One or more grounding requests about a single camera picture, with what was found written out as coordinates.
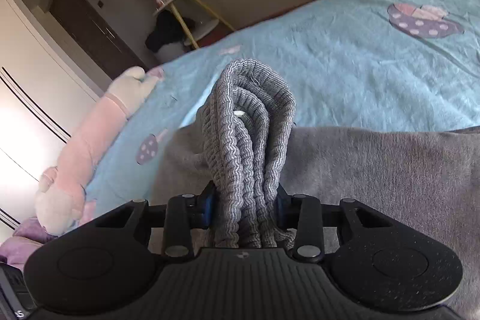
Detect dark brown door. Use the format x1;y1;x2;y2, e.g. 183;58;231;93
49;0;151;81

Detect grey pants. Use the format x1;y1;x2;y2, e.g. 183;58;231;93
152;58;480;320

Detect white wardrobe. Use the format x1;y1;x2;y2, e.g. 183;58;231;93
0;0;109;231

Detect light blue printed bedsheet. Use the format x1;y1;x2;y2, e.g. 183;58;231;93
80;0;480;210

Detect pink plush toy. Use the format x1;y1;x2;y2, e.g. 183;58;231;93
35;66;166;236

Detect round side table yellow legs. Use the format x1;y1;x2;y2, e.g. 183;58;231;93
152;0;236;51

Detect black bag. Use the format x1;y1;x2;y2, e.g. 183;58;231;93
145;10;200;53

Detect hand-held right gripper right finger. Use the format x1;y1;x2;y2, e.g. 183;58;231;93
274;187;380;261

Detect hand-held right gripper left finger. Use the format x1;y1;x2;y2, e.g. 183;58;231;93
93;182;216;258

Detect purple pillow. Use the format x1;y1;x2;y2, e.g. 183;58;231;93
0;217;58;266

